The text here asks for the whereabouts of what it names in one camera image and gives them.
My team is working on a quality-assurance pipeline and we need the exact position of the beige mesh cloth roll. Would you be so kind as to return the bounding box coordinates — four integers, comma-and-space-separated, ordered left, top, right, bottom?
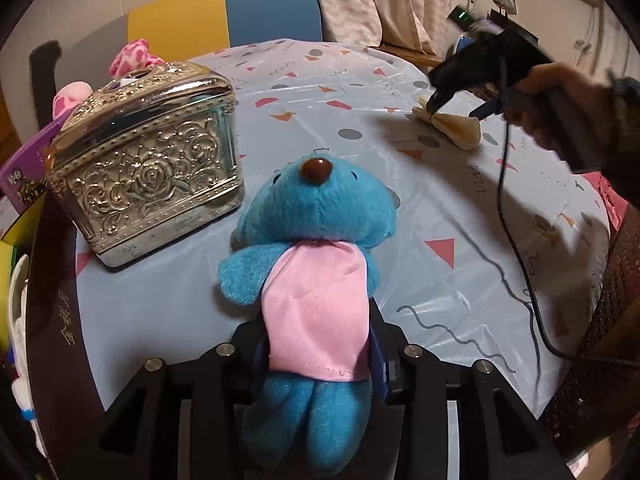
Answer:
412, 96, 482, 151

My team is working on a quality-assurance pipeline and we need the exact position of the blue plush with pink shirt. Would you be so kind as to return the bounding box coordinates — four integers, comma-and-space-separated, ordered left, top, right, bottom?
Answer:
218, 154, 396, 477

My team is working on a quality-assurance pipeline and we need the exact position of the person's right hand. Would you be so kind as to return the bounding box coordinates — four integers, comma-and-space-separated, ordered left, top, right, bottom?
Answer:
503, 63, 615, 171

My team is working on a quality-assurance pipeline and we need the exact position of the patterned plastic tablecloth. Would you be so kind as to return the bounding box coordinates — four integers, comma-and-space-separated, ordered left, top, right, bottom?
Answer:
76, 40, 610, 414

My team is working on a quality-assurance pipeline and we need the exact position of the silver ornate tissue box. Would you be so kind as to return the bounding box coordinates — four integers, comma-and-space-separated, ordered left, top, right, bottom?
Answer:
46, 62, 244, 268

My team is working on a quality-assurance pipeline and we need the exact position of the white yellow plush toy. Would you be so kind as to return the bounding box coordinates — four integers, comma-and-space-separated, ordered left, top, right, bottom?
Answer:
8, 255, 47, 457

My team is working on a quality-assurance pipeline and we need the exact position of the yellow storage box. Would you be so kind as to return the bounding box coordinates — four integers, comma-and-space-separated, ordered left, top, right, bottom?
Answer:
1, 195, 46, 353

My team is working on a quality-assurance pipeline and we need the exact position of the purple picture book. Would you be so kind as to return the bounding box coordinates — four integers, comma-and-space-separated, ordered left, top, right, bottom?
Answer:
1, 108, 72, 214

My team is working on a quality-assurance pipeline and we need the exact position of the pink spotted plush toy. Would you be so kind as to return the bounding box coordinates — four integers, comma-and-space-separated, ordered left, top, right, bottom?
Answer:
52, 38, 165, 120

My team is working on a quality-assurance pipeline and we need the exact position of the grey yellow blue chair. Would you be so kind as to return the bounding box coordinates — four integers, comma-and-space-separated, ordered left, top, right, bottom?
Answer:
29, 0, 322, 128

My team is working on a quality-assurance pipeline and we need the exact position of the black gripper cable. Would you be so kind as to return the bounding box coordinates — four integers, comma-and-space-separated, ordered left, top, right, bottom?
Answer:
494, 121, 640, 369

